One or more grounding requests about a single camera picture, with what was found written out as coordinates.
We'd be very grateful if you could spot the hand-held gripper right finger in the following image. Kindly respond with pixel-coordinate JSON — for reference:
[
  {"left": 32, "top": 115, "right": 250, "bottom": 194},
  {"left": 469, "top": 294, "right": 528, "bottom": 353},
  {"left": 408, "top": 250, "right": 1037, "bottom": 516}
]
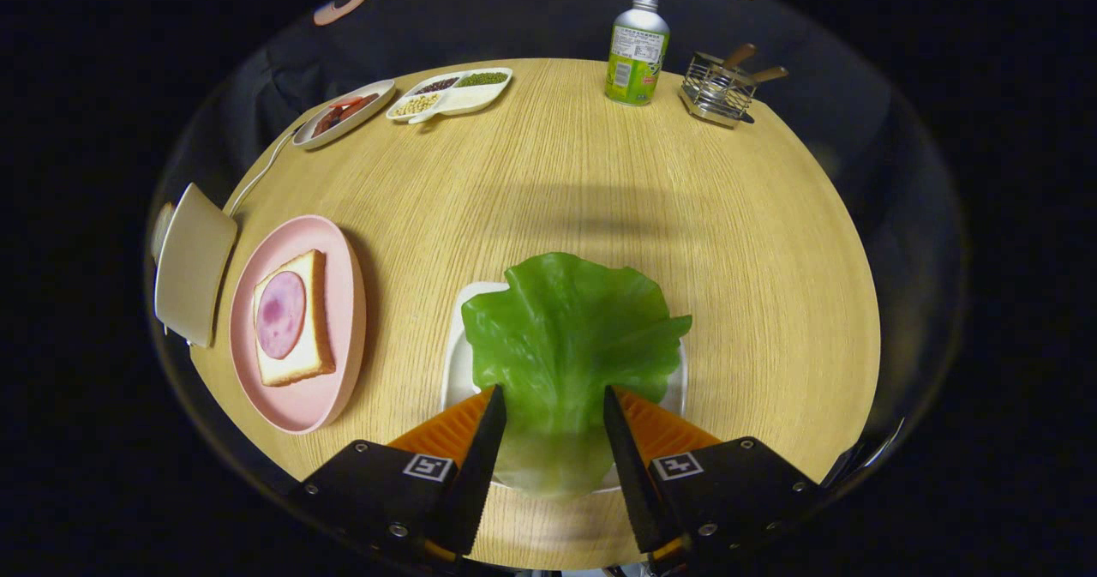
[{"left": 602, "top": 385, "right": 822, "bottom": 574}]

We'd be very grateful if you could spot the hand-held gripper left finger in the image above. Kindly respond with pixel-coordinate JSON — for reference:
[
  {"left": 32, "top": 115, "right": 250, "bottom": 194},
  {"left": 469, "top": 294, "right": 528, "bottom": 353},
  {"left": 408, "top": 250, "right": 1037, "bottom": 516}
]
[{"left": 287, "top": 385, "right": 508, "bottom": 562}]

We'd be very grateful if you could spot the green lettuce leaf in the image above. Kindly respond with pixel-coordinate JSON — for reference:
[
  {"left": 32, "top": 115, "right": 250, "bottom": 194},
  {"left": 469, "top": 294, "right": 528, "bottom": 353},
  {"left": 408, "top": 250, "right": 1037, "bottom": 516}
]
[{"left": 461, "top": 252, "right": 693, "bottom": 499}]

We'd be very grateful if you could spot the white rounded square plate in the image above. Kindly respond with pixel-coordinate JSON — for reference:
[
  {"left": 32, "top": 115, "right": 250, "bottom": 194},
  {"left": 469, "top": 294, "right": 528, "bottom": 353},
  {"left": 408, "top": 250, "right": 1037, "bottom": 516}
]
[{"left": 441, "top": 281, "right": 689, "bottom": 494}]

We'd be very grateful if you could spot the pink round plate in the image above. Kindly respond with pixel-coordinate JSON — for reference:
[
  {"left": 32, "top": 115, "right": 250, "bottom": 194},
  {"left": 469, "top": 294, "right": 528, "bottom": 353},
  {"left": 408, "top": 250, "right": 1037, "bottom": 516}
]
[{"left": 228, "top": 214, "right": 368, "bottom": 435}]

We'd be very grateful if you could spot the bread slice under ham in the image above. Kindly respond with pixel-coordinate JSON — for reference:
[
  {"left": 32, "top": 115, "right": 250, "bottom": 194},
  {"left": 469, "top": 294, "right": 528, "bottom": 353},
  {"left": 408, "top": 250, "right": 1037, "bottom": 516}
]
[{"left": 252, "top": 249, "right": 337, "bottom": 388}]

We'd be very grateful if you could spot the pink ham slice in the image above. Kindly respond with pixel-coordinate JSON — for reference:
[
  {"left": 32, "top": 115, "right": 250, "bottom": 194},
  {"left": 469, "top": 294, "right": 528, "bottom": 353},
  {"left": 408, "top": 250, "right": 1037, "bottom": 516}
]
[{"left": 255, "top": 270, "right": 308, "bottom": 360}]

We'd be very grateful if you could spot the white toaster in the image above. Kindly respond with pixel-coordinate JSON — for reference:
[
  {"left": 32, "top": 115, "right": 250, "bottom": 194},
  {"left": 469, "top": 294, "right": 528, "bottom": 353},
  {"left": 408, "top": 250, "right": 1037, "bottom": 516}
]
[{"left": 153, "top": 183, "right": 239, "bottom": 348}]

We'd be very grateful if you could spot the white divided dish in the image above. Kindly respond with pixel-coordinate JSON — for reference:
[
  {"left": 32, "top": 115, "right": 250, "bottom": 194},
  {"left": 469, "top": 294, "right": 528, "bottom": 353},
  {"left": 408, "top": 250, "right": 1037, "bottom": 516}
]
[{"left": 386, "top": 67, "right": 513, "bottom": 125}]

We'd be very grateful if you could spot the white round plate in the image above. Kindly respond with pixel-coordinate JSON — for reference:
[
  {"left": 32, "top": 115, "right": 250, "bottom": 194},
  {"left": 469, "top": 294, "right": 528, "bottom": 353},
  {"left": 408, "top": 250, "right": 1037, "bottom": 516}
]
[{"left": 291, "top": 79, "right": 398, "bottom": 151}]

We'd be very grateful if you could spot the green drink bottle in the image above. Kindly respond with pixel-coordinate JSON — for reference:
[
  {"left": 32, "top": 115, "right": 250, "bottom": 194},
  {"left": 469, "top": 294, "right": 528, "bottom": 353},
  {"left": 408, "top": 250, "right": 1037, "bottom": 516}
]
[{"left": 604, "top": 0, "right": 671, "bottom": 107}]

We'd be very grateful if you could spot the black backdrop cloth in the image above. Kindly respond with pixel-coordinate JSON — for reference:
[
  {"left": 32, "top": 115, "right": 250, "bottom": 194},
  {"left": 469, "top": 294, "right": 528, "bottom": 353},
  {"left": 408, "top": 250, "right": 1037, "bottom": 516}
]
[{"left": 146, "top": 0, "right": 969, "bottom": 509}]

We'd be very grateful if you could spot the white toaster cable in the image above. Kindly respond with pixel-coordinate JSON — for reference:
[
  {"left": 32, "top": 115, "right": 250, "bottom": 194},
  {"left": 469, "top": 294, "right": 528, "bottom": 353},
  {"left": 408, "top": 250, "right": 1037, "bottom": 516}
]
[{"left": 225, "top": 127, "right": 297, "bottom": 218}]

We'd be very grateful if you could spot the metal wire holder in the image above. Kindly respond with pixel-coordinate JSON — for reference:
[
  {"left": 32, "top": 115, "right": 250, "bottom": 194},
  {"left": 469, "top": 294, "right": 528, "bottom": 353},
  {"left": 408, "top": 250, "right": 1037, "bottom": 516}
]
[{"left": 679, "top": 51, "right": 758, "bottom": 129}]

